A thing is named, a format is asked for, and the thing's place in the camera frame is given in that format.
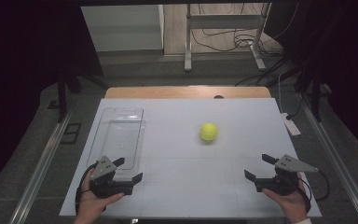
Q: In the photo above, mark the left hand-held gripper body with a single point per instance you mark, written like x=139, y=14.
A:
x=103, y=169

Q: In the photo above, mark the person's right hand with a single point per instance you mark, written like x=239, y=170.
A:
x=292, y=205

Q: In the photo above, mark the white metal desk frame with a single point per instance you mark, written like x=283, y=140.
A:
x=223, y=21

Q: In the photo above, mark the black metal stand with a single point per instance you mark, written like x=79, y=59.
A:
x=62, y=93
x=315, y=99

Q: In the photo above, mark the white cabinet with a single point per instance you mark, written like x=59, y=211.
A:
x=121, y=28

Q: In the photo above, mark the white sleeve cuff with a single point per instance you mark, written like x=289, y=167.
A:
x=303, y=221

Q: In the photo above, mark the black floor frame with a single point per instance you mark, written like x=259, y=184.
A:
x=71, y=133

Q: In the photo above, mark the yellow tennis ball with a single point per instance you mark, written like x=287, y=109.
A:
x=208, y=132

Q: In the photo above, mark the white power strip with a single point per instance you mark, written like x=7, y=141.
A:
x=291, y=125

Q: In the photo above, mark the clear plastic container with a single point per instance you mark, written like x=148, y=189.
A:
x=121, y=137

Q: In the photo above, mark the person's left hand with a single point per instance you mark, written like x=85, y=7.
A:
x=90, y=207

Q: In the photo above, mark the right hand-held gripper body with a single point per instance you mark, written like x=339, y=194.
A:
x=281, y=182

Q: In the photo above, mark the aluminium rail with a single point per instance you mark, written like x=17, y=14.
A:
x=40, y=168
x=338, y=161

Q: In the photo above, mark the wooden table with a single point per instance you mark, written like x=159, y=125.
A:
x=167, y=92

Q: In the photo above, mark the dark curtain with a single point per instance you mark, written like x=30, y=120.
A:
x=348, y=62
x=18, y=77

